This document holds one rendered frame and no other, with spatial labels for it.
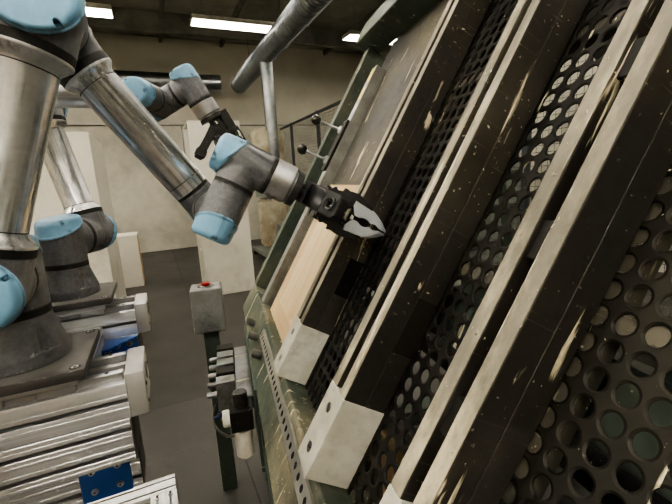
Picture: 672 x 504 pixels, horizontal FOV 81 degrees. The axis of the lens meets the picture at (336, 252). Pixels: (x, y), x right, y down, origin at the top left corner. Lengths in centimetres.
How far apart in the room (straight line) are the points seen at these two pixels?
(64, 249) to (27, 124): 66
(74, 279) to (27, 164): 67
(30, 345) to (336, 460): 56
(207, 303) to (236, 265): 339
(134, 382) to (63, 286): 54
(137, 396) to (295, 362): 31
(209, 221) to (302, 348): 35
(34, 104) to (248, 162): 31
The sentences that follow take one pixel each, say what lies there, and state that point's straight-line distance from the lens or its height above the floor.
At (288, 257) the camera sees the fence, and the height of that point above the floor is 106.
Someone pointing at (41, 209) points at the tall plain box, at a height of 123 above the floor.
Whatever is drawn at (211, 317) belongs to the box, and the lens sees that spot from 168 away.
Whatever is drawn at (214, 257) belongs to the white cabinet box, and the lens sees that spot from 498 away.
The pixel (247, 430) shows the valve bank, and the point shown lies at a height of 69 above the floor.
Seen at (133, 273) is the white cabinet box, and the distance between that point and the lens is 616.
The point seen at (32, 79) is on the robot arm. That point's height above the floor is 149.
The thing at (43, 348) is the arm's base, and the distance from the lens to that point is 90.
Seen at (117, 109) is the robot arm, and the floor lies 148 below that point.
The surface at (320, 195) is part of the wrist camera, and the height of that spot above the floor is 130.
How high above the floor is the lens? 133
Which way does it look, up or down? 11 degrees down
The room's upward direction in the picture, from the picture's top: 3 degrees counter-clockwise
